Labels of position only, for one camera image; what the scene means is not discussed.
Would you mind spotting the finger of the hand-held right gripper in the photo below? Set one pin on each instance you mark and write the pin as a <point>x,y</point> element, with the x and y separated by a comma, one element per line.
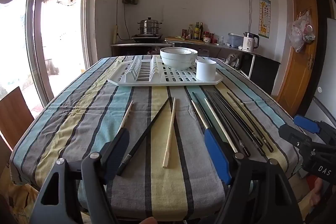
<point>291,133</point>
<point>305,123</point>

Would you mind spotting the sliding glass door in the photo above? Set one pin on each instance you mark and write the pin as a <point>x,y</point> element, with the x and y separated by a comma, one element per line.
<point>39,56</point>

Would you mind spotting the white cup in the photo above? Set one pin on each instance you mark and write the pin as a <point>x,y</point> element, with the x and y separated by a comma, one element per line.
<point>206,70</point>

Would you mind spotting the light wooden chopstick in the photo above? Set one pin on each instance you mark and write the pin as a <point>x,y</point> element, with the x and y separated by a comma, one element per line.
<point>169,134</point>
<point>200,115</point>
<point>126,116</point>
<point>220,124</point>

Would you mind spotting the dark brown chopstick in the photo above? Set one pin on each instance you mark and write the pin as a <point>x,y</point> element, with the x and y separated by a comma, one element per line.
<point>252,125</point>

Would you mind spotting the white panel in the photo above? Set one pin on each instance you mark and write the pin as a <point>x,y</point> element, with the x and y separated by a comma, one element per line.
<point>326,69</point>

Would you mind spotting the small white bowl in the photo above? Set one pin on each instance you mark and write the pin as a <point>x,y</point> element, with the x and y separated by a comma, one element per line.
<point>181,50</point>

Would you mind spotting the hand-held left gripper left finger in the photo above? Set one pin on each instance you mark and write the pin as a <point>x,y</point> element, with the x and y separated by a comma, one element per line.
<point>118,146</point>

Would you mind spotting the giraffe wall poster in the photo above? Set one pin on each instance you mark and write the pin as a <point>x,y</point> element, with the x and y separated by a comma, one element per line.
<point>264,16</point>

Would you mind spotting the drinking glass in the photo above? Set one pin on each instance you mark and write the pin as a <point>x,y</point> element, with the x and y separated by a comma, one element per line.
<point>222,40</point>

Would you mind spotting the clear glass bottle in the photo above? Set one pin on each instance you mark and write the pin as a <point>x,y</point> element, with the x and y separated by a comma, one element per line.
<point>190,32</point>

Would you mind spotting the clear plastic container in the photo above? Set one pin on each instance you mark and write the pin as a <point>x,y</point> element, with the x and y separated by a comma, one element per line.
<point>235,40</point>

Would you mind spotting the black induction cooker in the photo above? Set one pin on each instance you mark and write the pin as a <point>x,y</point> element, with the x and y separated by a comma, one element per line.
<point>147,37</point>

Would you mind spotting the black cabinet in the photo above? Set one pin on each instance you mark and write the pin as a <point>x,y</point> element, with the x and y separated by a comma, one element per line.
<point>262,70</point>

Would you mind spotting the yellow label bottle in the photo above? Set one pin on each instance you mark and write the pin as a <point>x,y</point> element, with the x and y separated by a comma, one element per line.
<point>196,31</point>

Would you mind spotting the hanging plastic bags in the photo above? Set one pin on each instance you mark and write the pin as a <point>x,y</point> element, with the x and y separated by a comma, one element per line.
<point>300,32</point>

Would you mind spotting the brown wooden door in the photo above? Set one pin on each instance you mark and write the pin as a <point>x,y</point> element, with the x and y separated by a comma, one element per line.
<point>299,56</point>

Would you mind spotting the person's right hand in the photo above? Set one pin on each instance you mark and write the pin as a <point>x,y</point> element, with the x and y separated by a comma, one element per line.
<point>319,191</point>

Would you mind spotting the steel steamer pot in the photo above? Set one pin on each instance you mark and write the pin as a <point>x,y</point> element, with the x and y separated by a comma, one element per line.
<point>149,26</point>

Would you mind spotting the brown wooden chair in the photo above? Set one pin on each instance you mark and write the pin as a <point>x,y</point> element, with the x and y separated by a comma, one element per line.
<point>15,113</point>

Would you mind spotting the beige power strip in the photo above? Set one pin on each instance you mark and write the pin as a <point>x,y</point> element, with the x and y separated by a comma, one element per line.
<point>115,34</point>

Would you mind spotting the person's left hand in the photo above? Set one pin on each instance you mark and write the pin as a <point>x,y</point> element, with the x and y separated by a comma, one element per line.
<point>149,221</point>

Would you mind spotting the striped tablecloth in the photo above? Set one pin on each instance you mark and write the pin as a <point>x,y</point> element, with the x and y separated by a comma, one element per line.
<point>168,187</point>

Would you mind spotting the dark glass bottle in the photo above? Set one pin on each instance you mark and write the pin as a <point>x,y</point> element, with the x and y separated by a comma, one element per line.
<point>201,31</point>

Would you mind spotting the plastic bags on shelf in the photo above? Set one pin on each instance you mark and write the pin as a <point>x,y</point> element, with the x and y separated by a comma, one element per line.
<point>233,59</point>

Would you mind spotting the wooden cutting board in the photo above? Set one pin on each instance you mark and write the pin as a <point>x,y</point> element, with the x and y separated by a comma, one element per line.
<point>183,39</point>

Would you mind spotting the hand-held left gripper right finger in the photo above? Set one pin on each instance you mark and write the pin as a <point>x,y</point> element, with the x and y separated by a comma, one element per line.
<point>218,154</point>

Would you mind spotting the steel cooker table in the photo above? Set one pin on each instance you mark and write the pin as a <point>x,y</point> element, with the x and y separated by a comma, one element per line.
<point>136,46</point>

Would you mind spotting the white plastic dish rack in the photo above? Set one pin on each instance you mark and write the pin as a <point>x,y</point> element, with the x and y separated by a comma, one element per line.
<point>178,77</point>

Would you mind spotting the white electric kettle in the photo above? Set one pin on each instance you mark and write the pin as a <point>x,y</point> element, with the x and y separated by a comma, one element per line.
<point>250,42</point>

